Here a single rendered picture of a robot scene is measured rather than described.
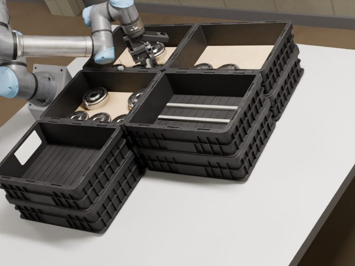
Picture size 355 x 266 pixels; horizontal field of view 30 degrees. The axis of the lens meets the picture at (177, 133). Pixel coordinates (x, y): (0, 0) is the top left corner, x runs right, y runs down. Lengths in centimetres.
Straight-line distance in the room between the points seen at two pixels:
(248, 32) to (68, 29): 292
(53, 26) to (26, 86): 277
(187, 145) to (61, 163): 50
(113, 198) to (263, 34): 83
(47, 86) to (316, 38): 184
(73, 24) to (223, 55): 290
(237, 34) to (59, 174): 85
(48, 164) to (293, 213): 91
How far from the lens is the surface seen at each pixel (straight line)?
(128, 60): 274
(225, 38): 256
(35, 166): 243
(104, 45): 237
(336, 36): 396
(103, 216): 220
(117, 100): 253
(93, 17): 242
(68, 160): 237
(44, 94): 274
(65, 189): 209
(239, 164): 210
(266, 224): 200
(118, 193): 223
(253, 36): 249
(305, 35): 405
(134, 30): 242
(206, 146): 209
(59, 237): 230
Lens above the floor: 215
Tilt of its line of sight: 36 degrees down
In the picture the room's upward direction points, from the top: 24 degrees counter-clockwise
